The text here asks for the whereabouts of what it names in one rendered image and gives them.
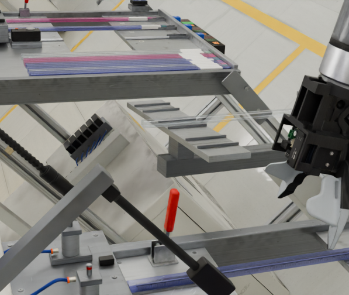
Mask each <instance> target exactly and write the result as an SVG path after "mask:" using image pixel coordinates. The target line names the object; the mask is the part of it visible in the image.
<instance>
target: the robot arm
mask: <svg viewBox="0 0 349 295"><path fill-rule="evenodd" d="M319 72H320V74H319V76H318V78H317V77H312V76H307V75H305V76H304V78H303V81H302V84H301V87H300V90H299V92H298V96H297V98H296V101H295V104H294V106H293V110H292V112H291V114H285V113H284V114H283V117H282V120H281V123H280V125H279V128H278V132H277V134H276V137H275V140H274V143H273V146H272V148H271V149H272V150H277V151H282V152H285V156H286V157H287V158H288V160H287V161H285V162H277V163H270V164H269V165H268V166H267V167H266V168H265V171H266V172H267V173H268V174H270V175H273V176H275V177H277V178H279V179H281V180H282V183H281V186H280V188H279V191H278V194H277V197H278V198H283V197H286V196H288V195H290V194H292V193H294V191H295V189H296V188H297V186H298V185H300V184H302V182H303V180H304V179H305V177H306V176H309V175H312V176H320V173H321V174H328V175H326V176H324V177H323V178H322V181H321V189H320V193H319V194H318V195H316V196H314V197H312V198H309V199H308V200H307V203H306V209H307V212H308V214H309V215H310V216H312V217H314V218H316V219H318V220H320V221H322V222H324V223H326V224H329V225H330V226H329V231H328V239H327V240H328V244H327V249H330V250H332V249H334V248H335V245H336V243H337V241H338V239H339V237H340V235H341V233H342V231H343V229H344V226H345V224H346V222H347V219H348V216H349V0H344V2H343V4H342V7H341V10H340V13H339V15H338V18H337V21H336V24H335V27H334V29H333V33H332V35H331V38H330V41H329V42H328V45H327V48H326V51H325V53H324V56H323V59H322V62H321V64H320V67H319ZM283 125H290V126H293V127H292V129H290V131H289V133H288V137H289V138H288V140H284V139H283V140H282V143H281V142H278V139H279V136H280V133H281V130H282V127H283Z"/></svg>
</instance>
